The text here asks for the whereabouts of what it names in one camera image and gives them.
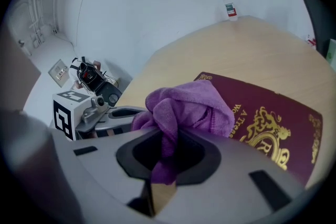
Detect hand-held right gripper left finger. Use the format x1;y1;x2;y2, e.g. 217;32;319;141
49;127;162;219

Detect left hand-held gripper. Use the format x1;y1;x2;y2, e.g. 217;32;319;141
52;90;148;142

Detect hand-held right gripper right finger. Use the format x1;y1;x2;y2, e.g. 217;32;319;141
156;129;308;224

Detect purple cloth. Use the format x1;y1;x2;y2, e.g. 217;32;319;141
131;80;236;186

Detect dark red gold-patterned book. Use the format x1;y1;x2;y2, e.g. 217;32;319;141
194;72;323;189

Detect clear plastic bottle red cap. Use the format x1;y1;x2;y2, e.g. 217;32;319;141
221;0;238;22

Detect clear water jug red label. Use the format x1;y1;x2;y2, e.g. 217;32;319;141
305;33;318;49

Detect white flat box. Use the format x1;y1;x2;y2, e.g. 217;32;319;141
325;38;336;66

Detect black mesh office chair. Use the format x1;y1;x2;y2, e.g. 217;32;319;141
300;0;332;56

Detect grey wall panel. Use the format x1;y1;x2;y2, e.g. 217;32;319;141
48;59;70;88

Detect white wall pipes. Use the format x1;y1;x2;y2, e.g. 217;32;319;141
26;0;95;48

